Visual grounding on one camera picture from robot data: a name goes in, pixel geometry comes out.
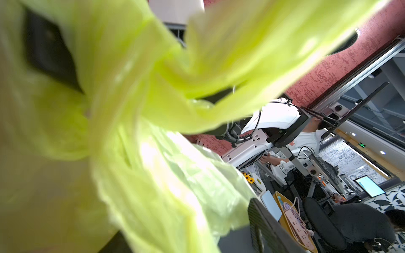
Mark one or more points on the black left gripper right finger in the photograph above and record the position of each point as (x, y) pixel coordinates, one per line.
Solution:
(268, 236)

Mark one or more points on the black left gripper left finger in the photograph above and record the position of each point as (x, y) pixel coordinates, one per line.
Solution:
(117, 244)

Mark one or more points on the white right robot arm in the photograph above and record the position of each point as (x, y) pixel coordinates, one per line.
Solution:
(273, 126)

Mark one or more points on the yellow tray with power strip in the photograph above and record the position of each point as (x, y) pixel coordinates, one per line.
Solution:
(292, 222)

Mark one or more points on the black office chair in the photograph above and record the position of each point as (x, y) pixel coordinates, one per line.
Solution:
(355, 227)

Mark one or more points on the person in white shirt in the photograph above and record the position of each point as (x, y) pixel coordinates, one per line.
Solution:
(307, 139)

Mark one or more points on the lit computer monitor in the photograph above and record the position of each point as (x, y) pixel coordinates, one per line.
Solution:
(369, 186)

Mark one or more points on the right aluminium corner post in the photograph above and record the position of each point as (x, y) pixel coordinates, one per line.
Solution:
(362, 71)

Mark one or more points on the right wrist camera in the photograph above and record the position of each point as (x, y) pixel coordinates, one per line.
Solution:
(176, 11)

